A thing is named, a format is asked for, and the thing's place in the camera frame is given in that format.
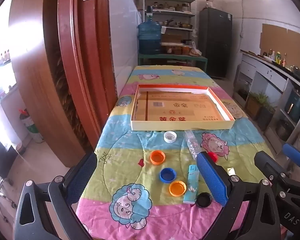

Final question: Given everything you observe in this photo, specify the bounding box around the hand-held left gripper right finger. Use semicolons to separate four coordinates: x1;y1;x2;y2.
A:
197;151;282;240

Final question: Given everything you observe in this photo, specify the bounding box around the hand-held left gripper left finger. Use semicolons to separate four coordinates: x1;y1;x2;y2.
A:
14;152;98;240

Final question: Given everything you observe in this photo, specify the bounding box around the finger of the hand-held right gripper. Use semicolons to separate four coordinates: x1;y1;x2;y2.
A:
254;151;300;198
283;143;300;172

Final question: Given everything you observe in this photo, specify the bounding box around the teal floral lighter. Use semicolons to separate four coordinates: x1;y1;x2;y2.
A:
183;165;199;204

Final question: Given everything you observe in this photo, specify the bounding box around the black bottle cap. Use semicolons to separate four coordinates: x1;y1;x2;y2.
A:
195;192;212;208

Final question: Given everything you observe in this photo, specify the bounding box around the orange bottle cap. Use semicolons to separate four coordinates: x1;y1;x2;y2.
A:
150;150;166;165
169;181;187;196

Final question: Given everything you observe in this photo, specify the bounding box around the clear plastic rectangular box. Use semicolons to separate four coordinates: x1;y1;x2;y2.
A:
184;129;202;160

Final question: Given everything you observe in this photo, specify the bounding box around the blue bottle cap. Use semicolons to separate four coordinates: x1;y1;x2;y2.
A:
160;167;177;183

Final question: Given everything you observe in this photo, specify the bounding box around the white bottle cap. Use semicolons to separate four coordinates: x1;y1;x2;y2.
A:
164;131;177;143

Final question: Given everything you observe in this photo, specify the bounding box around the orange-rimmed shallow box tray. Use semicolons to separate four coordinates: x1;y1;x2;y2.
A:
130;84;236;131

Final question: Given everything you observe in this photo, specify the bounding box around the dark metal pot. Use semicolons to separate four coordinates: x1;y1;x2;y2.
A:
275;121;290;140

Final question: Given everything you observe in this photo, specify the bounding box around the dark planter box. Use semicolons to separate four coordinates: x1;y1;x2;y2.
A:
256;105;275;130

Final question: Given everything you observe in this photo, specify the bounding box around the dark teal pot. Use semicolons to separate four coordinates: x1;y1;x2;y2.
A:
284;88;300;117

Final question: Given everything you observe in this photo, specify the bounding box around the wooden planter with green plants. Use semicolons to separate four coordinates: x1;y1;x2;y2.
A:
245;92;268;120

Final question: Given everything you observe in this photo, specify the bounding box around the flattened cardboard carton sheet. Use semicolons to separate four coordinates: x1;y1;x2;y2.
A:
135;91;227;122

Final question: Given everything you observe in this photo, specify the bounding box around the white kitchen counter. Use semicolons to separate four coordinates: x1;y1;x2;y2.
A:
240;49;300;143

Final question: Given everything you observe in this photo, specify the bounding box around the chair wheel base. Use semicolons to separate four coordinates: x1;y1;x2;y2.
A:
0;180;18;223

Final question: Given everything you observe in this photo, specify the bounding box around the row of condiment bottles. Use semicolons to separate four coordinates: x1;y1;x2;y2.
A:
262;48;288;67

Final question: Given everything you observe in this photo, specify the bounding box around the red-brown wooden door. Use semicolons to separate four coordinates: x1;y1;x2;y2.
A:
9;0;118;168

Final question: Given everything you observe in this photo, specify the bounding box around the green metal table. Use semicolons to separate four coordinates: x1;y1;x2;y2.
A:
138;53;208;73

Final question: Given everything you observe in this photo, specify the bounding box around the plastic bag of food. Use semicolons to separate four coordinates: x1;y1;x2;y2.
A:
189;41;202;57

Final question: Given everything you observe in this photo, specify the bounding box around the dark grey refrigerator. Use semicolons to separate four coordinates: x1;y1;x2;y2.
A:
199;7;233;78

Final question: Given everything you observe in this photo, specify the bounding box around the blue water jug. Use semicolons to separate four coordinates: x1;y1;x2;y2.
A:
137;20;162;55

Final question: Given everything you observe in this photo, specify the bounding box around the white metal shelf rack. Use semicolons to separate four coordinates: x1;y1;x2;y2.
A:
143;0;197;55

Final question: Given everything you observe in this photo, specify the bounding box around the row of glass jars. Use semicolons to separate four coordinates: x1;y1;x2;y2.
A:
150;2;191;12

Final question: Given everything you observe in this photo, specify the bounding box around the cardboard sheet on wall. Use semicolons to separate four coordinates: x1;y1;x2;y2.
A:
259;24;300;63

